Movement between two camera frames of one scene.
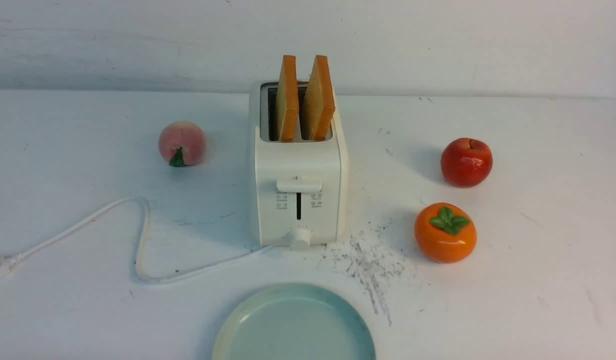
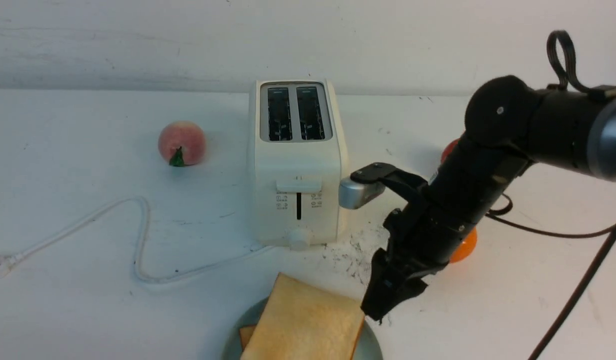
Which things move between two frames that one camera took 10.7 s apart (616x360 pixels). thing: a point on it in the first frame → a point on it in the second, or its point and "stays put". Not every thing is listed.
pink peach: [181, 143] stays put
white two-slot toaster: [298, 188] stays put
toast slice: [287, 102] → [245, 333]
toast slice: [319, 105] → [303, 322]
